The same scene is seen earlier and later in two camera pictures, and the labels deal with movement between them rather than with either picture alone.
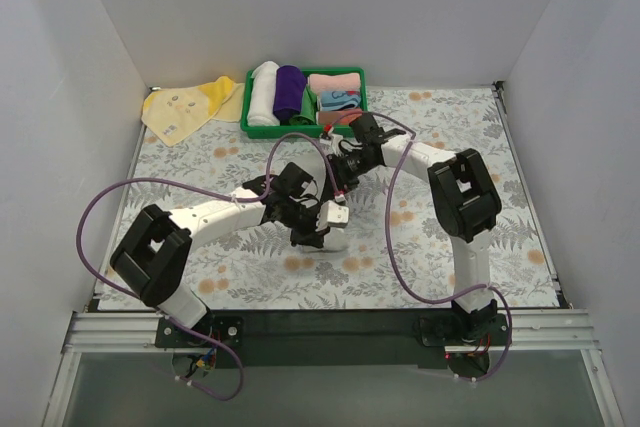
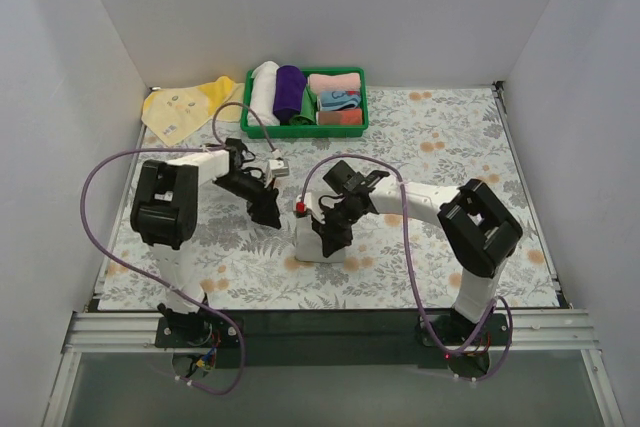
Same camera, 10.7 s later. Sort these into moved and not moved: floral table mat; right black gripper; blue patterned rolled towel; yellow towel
Moved: right black gripper
Not moved: blue patterned rolled towel; floral table mat; yellow towel
